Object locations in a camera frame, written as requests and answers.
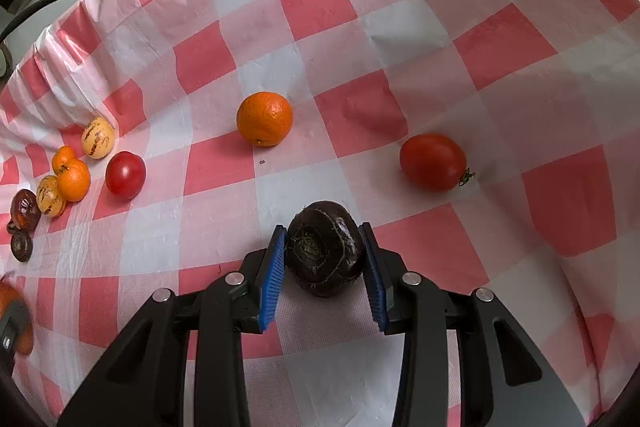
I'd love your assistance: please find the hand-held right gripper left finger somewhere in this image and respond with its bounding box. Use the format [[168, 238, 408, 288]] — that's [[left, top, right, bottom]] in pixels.
[[57, 224, 288, 427]]

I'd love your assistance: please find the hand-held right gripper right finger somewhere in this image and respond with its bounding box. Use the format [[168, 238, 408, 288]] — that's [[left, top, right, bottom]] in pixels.
[[357, 222, 586, 427]]

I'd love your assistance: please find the dark purple round fruit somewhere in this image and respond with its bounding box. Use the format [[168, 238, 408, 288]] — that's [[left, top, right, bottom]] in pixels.
[[284, 201, 366, 298]]

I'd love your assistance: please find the dark brown round fruit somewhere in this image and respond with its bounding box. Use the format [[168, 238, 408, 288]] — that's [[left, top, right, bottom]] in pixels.
[[6, 189, 42, 234], [11, 231, 34, 263]]

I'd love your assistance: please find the large red tomato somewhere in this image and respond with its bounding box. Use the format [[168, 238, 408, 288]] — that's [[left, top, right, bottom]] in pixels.
[[399, 133, 476, 192]]

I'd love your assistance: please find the small tangerine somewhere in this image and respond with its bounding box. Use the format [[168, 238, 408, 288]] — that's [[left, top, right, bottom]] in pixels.
[[56, 158, 92, 202], [51, 146, 77, 175]]

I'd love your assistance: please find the large orange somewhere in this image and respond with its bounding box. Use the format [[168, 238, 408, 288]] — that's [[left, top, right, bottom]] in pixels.
[[236, 91, 293, 148]]

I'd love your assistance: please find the small red tomato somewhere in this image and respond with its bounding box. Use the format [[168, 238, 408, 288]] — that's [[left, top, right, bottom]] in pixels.
[[105, 151, 147, 199]]

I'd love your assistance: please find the yellow speckled round fruit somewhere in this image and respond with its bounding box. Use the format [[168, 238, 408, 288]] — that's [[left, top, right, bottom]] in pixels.
[[36, 175, 67, 219], [81, 117, 115, 156]]

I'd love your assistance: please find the pink checked tablecloth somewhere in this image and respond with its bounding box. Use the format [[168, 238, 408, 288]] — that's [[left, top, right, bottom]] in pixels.
[[0, 0, 640, 427]]

